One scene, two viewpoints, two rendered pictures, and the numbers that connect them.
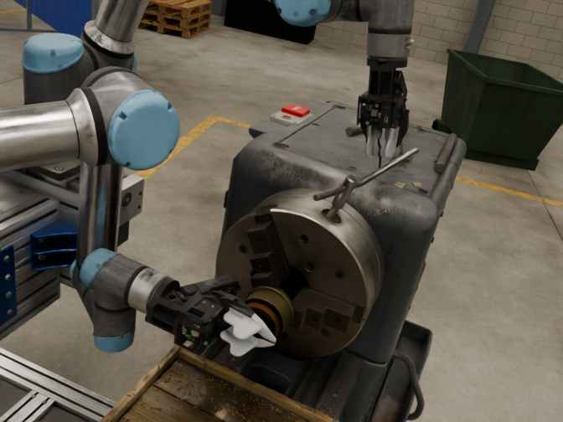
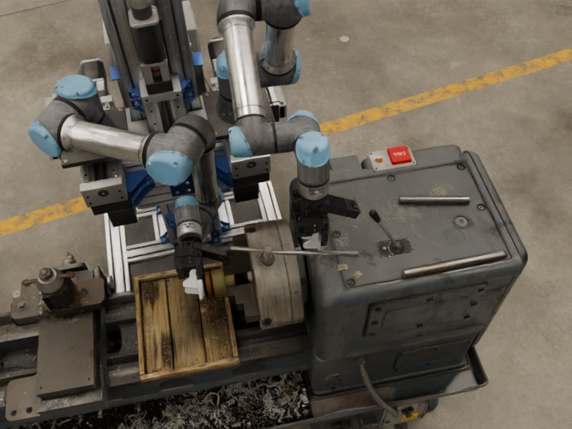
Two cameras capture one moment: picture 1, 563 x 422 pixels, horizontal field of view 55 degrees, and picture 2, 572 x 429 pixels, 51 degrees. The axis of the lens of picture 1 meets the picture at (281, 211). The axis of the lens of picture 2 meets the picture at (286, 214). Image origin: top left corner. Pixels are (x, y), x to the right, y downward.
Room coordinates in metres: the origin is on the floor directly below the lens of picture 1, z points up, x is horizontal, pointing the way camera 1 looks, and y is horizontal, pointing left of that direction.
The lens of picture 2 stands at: (0.52, -0.88, 2.66)
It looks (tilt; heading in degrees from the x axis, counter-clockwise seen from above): 55 degrees down; 61
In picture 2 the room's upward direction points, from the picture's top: 1 degrees counter-clockwise
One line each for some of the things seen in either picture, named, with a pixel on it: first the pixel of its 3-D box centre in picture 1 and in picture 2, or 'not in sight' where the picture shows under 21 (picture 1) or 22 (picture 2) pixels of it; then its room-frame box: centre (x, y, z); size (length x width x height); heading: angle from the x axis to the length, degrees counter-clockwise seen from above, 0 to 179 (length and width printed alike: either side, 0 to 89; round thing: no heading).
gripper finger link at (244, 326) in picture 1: (246, 329); (192, 283); (0.69, 0.02, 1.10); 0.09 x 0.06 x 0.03; 70
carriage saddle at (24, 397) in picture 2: not in sight; (56, 340); (0.27, 0.16, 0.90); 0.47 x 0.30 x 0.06; 72
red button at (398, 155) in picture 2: (295, 111); (398, 156); (1.41, 0.02, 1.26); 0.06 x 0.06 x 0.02; 72
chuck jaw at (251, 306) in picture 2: (327, 311); (248, 305); (0.81, -0.12, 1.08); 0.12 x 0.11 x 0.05; 72
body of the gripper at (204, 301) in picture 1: (188, 312); (189, 256); (0.73, 0.12, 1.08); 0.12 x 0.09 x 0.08; 70
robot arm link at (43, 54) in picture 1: (55, 69); (237, 71); (1.12, 0.53, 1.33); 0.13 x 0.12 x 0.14; 159
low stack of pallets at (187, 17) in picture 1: (175, 13); not in sight; (8.82, 2.24, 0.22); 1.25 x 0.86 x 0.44; 175
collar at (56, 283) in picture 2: not in sight; (48, 278); (0.34, 0.22, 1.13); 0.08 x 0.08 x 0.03
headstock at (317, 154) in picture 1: (346, 208); (395, 249); (1.29, -0.17, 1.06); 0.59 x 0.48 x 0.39; 162
